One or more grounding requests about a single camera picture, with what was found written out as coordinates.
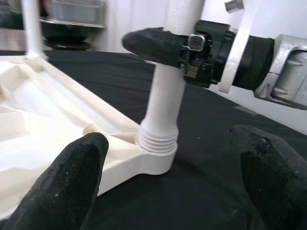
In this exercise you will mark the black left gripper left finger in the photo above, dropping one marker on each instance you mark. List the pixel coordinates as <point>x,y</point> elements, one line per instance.
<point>60,191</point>

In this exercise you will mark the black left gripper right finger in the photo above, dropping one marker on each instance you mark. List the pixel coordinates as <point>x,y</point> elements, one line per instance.
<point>275,187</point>

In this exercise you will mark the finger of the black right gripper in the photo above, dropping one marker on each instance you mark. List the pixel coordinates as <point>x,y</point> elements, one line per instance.
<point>153,45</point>

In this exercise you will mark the white threaded plastic table leg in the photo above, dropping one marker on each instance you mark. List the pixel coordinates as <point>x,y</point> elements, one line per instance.
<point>32,28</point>
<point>165,95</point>

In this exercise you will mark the white plastic children table top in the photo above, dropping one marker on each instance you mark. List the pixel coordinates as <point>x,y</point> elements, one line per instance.
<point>48,115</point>

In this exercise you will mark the black tablecloth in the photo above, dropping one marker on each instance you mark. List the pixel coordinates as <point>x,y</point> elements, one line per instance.
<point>204,179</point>

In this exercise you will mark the clear plastic storage container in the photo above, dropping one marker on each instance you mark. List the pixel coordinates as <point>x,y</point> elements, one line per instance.
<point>76,10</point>

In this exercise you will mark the black stool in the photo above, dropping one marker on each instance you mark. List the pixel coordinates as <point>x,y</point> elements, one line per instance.
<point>67,45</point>

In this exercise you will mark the beige table cover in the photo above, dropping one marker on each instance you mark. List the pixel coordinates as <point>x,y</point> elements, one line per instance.
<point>12,39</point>

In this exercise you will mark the black bag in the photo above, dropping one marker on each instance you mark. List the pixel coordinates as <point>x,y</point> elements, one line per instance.
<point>10,16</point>

